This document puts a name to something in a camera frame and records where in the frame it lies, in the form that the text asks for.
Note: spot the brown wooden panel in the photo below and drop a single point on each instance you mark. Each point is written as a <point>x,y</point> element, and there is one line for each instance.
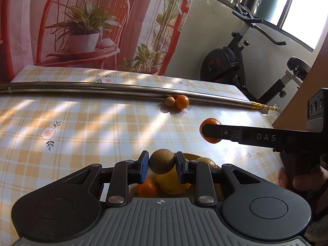
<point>297,102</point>

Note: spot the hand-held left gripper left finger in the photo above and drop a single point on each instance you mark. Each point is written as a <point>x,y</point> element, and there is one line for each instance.
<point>144,164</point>

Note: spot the person's right hand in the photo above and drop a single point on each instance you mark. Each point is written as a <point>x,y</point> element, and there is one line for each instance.
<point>307,182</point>

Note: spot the barred window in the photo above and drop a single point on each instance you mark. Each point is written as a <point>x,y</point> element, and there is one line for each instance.
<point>266,0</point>

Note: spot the brown kiwi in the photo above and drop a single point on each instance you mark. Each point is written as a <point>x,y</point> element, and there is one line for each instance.
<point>162,163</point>

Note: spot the small yellow lemon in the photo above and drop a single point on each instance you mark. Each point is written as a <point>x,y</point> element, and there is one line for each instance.
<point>208,162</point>

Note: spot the small orange mandarin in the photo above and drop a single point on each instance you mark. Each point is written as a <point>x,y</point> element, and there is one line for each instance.
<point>212,140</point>
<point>147,187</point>
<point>182,101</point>

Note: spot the long metal pole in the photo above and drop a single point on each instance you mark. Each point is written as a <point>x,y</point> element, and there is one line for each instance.
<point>76,91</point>

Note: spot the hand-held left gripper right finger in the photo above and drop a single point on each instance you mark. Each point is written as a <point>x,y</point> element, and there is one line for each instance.
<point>180,166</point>

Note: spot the black exercise bike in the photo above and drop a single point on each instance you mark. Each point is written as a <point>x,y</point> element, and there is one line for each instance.
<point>220,64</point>

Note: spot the cream bowl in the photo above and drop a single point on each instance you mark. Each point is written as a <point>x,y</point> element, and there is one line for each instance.
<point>132,191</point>

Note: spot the small tan kiwi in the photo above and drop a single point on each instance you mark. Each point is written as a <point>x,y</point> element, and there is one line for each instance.
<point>169,101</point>

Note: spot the large yellow lemon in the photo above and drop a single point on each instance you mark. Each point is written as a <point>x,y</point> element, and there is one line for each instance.
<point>170,184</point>

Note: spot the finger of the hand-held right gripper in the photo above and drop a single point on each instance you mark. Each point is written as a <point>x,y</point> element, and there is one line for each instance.
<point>217,131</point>

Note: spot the printed backdrop cloth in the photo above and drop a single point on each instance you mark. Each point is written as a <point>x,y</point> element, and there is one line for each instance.
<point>25,18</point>

